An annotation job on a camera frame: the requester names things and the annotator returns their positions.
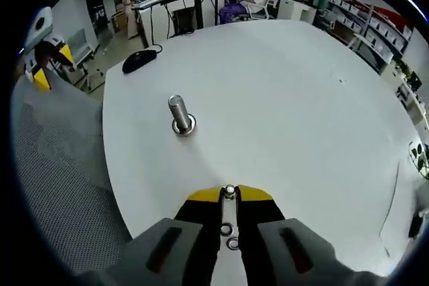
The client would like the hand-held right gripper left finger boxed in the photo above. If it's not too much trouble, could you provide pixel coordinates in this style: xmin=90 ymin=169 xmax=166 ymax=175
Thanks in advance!
xmin=76 ymin=185 xmax=226 ymax=286

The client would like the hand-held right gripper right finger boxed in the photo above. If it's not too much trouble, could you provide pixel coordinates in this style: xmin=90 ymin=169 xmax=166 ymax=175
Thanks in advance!
xmin=234 ymin=184 xmax=386 ymax=286

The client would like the large metal washer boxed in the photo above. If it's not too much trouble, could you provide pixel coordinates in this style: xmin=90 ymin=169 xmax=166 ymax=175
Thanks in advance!
xmin=172 ymin=114 xmax=197 ymax=137

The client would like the large threaded stud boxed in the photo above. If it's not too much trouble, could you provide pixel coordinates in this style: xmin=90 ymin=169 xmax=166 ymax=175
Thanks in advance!
xmin=168 ymin=94 xmax=197 ymax=137

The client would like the white rolling stand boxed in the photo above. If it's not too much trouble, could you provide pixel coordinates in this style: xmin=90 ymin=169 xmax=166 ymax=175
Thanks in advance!
xmin=68 ymin=27 xmax=101 ymax=94

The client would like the black computer mouse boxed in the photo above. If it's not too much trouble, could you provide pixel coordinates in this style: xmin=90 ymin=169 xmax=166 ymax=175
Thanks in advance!
xmin=121 ymin=43 xmax=164 ymax=74

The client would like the grey mesh office chair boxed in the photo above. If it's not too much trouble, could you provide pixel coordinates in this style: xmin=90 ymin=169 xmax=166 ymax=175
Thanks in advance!
xmin=11 ymin=74 xmax=135 ymax=277

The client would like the white standing desk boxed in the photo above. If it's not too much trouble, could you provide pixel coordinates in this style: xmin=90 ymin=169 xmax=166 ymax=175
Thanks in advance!
xmin=132 ymin=0 xmax=222 ymax=49

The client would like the white paper sheet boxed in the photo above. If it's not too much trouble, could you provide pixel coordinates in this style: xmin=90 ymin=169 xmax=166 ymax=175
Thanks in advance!
xmin=378 ymin=160 xmax=423 ymax=257

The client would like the small black device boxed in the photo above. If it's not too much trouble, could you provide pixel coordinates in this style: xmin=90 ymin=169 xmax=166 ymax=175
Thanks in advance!
xmin=408 ymin=212 xmax=426 ymax=238

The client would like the small plant in bowl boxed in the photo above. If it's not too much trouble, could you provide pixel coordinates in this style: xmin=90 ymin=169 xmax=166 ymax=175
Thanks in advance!
xmin=408 ymin=141 xmax=429 ymax=180

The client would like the white cabinet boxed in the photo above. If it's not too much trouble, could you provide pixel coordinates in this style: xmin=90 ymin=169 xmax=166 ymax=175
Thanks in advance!
xmin=276 ymin=0 xmax=318 ymax=25

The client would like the white office chair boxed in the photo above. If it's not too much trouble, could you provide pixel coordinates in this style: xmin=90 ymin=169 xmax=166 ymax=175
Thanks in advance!
xmin=247 ymin=0 xmax=281 ymax=21

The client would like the shelf with white bins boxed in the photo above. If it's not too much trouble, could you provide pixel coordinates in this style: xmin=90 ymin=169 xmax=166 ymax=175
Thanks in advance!
xmin=321 ymin=0 xmax=413 ymax=76

